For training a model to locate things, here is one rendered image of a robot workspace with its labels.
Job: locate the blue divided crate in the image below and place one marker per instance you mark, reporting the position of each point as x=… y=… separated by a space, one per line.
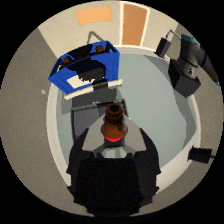
x=88 y=71

